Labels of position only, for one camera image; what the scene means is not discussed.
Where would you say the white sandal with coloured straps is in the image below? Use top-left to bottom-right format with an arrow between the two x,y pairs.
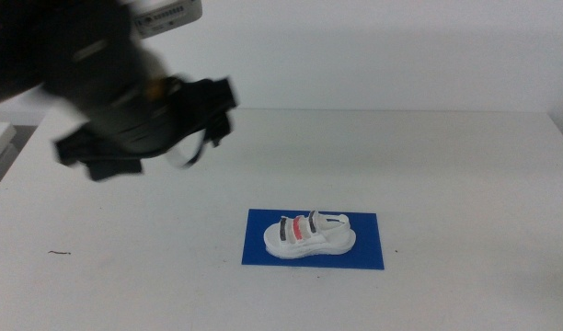
262,210 -> 357,260

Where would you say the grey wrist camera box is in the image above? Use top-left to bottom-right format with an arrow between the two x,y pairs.
130,0 -> 203,40

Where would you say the blue rectangular mat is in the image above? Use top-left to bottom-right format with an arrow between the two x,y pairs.
241,209 -> 385,271

